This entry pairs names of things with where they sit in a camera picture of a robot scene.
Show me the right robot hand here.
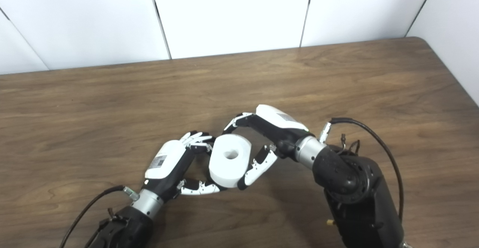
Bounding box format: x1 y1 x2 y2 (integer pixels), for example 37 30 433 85
223 105 311 190

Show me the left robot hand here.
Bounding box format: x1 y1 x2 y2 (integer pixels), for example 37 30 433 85
144 131 221 203

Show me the round white cylindrical piece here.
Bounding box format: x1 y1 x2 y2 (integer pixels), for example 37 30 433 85
208 134 252 189

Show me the right arm thin wire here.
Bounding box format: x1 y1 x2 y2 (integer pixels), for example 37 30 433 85
339 134 360 154

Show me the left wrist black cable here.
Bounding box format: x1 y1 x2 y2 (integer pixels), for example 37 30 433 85
59 185 140 248

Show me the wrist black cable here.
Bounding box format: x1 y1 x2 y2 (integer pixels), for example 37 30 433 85
318 117 405 222
59 185 140 248

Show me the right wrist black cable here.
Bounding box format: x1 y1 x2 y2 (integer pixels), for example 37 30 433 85
318 117 405 222

